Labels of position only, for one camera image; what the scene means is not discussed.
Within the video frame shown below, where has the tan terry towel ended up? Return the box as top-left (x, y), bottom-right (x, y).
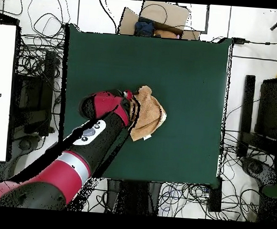
top-left (128, 84), bottom-right (169, 144)

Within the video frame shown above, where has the dark green table cloth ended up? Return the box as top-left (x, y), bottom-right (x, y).
top-left (55, 23), bottom-right (234, 187)

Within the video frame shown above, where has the dark blue cloth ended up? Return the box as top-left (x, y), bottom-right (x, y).
top-left (134, 16), bottom-right (156, 38)

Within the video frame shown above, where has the orange cloth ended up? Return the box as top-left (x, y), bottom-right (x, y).
top-left (153, 28), bottom-right (179, 39)

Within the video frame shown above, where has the brown cardboard box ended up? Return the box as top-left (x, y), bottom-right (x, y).
top-left (117, 0), bottom-right (203, 41)

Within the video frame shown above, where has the black upright bar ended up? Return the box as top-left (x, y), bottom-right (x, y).
top-left (236, 74), bottom-right (256, 158)

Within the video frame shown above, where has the black power adaptor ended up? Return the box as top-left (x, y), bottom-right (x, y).
top-left (231, 36), bottom-right (251, 45)

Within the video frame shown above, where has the black power strip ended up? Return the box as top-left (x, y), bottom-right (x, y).
top-left (207, 175), bottom-right (223, 213)

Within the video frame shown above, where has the black chair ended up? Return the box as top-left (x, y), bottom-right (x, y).
top-left (254, 77), bottom-right (277, 141)

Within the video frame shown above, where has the black stand foot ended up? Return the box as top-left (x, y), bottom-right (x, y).
top-left (238, 155), bottom-right (277, 188)

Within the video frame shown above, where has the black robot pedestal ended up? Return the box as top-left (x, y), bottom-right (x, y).
top-left (104, 178), bottom-right (162, 217)

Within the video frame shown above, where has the black cable tangle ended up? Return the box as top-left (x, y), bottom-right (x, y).
top-left (14, 0), bottom-right (73, 79)
top-left (157, 123), bottom-right (277, 224)

